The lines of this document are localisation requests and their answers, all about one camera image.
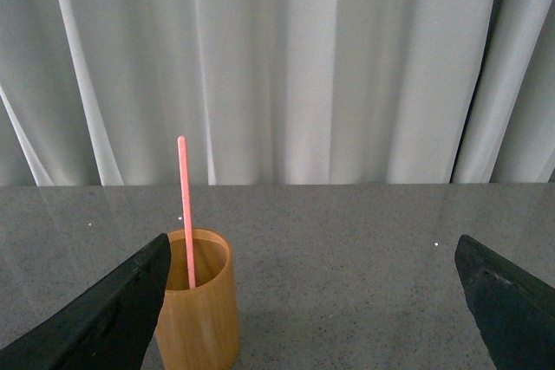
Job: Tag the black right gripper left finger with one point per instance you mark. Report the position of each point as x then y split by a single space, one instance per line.
109 326

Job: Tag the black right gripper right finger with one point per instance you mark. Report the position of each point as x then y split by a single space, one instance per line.
513 310

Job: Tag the bamboo wooden holder cup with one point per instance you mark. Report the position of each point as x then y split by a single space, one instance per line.
199 328

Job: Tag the white pleated curtain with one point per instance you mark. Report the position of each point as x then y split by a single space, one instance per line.
96 92

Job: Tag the pink chopstick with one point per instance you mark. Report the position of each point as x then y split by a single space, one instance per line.
186 210

